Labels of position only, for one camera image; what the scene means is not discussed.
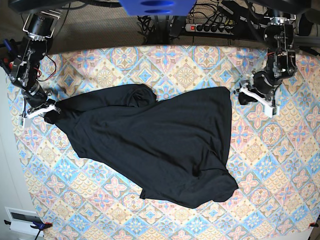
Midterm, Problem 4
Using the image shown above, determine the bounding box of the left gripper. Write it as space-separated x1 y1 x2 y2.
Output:
233 71 283 117

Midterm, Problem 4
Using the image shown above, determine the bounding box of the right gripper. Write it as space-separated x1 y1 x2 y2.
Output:
19 86 61 128

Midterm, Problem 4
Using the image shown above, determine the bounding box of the black t-shirt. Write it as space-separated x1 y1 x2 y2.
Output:
44 84 238 209

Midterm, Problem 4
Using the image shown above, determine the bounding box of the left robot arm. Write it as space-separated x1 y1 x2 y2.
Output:
231 0 318 118

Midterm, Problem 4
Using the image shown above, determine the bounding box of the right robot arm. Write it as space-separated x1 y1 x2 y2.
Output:
5 9 62 128

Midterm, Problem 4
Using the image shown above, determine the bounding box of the orange black clamp upper left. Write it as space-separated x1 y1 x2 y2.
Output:
0 57 17 82

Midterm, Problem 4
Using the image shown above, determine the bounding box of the orange black clamp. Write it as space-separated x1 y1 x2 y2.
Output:
4 220 53 231
0 57 17 82

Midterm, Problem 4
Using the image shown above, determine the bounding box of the blue clamp far left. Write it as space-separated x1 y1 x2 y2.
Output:
0 38 18 54

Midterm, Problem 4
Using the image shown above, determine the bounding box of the patterned tablecloth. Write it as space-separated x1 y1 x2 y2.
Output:
7 46 320 240

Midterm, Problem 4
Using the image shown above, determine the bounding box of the white power strip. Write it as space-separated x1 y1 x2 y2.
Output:
184 23 232 35

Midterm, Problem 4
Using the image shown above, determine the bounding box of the white floor box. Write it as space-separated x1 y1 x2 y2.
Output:
4 206 41 237

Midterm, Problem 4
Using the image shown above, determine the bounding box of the orange black clamp lower left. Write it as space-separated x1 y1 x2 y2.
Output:
4 220 53 231

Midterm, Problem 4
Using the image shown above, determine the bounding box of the orange clamp lower right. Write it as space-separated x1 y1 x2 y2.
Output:
309 222 319 228

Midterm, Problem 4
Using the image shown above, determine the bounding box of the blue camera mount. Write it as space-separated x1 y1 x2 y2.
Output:
119 0 196 17

